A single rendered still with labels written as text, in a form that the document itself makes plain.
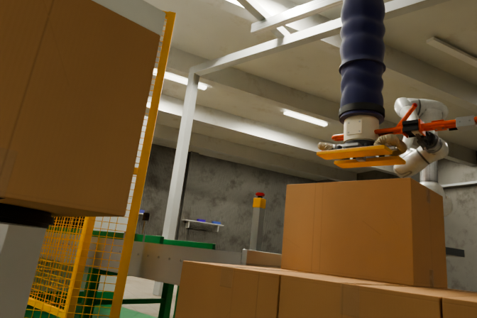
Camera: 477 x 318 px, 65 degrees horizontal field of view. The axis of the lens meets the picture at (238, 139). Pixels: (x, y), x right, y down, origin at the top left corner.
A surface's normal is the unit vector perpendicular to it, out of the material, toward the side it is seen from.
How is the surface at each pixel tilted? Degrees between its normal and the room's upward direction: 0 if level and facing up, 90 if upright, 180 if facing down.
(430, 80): 90
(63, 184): 90
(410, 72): 90
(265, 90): 90
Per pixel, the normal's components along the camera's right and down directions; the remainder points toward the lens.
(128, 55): 0.66, -0.15
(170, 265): -0.63, -0.30
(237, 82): 0.45, -0.22
